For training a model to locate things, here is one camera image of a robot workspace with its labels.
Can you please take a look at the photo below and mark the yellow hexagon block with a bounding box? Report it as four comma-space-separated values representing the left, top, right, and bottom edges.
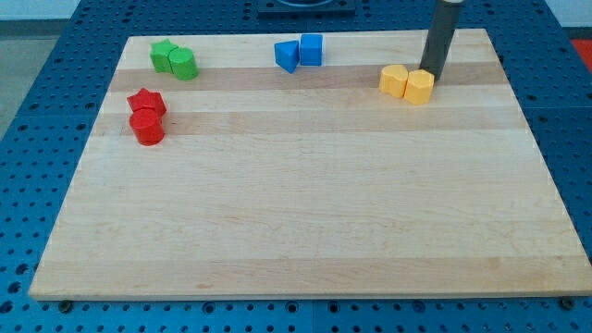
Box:
403, 69, 435, 105

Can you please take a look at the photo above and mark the wooden board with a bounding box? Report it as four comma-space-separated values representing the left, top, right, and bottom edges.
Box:
30, 29, 591, 301

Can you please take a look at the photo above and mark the red cylinder block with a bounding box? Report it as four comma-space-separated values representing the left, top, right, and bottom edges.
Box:
129, 108, 165, 146

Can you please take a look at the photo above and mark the red star block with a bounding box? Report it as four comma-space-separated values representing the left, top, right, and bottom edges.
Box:
127, 88, 167, 117

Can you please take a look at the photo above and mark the blue cube block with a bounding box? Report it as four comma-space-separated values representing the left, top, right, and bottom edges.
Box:
300, 33, 324, 67

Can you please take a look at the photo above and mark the green cylinder block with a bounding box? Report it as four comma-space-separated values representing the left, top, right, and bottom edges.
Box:
168, 47, 199, 80

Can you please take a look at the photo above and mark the blue triangle block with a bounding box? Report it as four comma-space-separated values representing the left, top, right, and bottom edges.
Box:
274, 40, 300, 74

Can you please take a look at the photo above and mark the green star block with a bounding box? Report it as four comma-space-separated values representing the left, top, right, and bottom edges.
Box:
150, 39, 179, 73

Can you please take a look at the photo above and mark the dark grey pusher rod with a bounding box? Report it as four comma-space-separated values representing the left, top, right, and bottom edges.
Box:
419, 0, 463, 81

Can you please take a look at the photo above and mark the yellow heart block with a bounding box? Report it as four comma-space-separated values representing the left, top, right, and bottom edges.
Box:
378, 65, 409, 98

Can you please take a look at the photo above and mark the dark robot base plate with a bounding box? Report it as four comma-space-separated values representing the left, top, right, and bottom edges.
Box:
255, 0, 356, 19

